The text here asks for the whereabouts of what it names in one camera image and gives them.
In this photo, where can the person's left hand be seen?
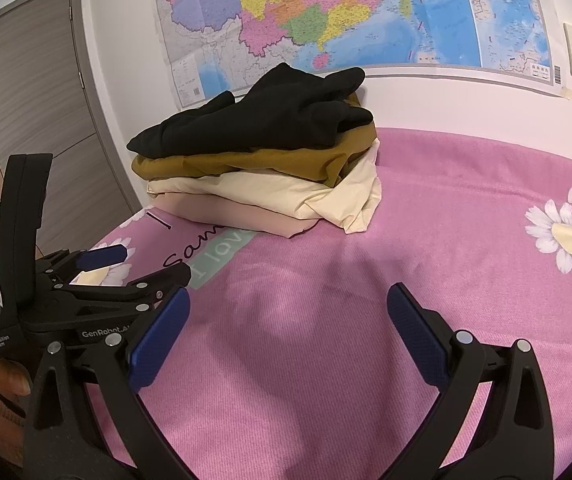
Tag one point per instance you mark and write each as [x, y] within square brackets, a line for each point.
[10, 380]

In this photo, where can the grey wooden door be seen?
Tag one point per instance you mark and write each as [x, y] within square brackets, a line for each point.
[30, 85]

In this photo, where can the cream garment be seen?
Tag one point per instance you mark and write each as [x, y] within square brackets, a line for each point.
[266, 192]

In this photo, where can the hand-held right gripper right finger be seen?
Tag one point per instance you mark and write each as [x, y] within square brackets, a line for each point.
[418, 335]

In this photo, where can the black garment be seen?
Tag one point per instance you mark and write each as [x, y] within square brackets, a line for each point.
[266, 115]

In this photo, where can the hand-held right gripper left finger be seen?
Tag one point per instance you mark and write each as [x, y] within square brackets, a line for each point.
[160, 340]

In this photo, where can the colourful wall map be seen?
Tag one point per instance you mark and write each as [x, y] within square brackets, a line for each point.
[316, 10]

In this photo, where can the mustard brown garment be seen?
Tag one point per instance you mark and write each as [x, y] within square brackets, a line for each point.
[291, 160]

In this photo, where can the peach garment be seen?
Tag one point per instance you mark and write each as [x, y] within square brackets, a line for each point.
[215, 212]

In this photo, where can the pink daisy print bed sheet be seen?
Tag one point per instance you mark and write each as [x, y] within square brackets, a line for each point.
[366, 260]

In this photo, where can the masking tape strip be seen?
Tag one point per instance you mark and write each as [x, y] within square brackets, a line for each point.
[570, 92]

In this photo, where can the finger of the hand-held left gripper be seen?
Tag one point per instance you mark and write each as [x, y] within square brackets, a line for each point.
[165, 277]
[100, 256]

